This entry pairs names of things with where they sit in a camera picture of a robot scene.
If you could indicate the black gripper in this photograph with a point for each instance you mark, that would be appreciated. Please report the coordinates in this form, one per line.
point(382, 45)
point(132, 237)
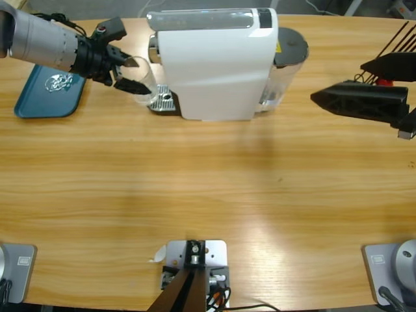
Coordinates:
point(410, 125)
point(94, 60)

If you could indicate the teal plastic tray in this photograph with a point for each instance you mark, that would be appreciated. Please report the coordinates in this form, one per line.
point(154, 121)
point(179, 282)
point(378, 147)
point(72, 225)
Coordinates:
point(42, 104)

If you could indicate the clear water tank dark lid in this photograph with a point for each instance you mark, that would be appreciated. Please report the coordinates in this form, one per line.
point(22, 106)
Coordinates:
point(286, 81)

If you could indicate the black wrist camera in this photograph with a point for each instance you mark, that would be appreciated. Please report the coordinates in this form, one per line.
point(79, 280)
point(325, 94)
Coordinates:
point(110, 28)

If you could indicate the black object on floor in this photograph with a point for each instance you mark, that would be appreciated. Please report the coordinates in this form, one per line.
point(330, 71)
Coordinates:
point(57, 16)

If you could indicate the grey machine lever lid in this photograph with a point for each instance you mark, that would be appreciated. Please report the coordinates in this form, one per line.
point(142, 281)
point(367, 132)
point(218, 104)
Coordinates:
point(195, 19)

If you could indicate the grey metal leg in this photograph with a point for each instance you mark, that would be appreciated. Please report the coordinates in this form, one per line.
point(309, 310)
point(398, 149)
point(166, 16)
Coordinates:
point(352, 7)

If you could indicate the red coffee capsule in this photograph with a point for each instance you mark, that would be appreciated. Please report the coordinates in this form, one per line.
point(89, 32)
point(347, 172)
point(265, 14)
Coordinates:
point(385, 82)

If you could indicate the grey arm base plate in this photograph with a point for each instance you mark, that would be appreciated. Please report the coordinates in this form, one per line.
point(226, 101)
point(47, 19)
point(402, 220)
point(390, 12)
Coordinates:
point(22, 269)
point(377, 273)

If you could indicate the white paper tape strip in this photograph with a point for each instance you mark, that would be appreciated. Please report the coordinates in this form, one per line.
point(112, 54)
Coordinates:
point(159, 255)

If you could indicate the white capsule coffee machine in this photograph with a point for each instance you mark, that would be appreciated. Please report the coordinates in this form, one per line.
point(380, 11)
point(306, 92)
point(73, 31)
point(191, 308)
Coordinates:
point(211, 81)

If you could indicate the white mount block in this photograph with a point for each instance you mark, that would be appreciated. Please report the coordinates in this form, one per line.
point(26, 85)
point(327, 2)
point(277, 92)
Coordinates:
point(216, 250)

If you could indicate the shiny crumpled clear film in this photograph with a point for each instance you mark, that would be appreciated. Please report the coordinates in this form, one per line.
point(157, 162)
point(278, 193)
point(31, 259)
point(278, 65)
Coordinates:
point(57, 83)

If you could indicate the light wooden crate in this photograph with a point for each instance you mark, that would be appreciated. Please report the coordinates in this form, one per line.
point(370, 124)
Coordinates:
point(23, 3)

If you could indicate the metal drip tray grate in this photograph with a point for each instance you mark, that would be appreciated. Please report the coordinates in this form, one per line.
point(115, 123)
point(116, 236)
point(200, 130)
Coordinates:
point(165, 100)

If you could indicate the dark brown post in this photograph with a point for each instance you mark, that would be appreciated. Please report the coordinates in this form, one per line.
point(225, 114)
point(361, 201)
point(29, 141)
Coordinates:
point(185, 292)

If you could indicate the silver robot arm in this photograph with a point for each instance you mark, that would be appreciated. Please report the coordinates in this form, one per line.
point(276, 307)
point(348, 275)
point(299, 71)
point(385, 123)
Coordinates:
point(39, 42)

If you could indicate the orange grey device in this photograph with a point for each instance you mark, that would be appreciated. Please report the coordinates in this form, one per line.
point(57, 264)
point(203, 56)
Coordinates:
point(401, 8)

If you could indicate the clear plastic cup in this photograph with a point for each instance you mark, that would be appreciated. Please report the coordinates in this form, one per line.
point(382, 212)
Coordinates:
point(146, 78)

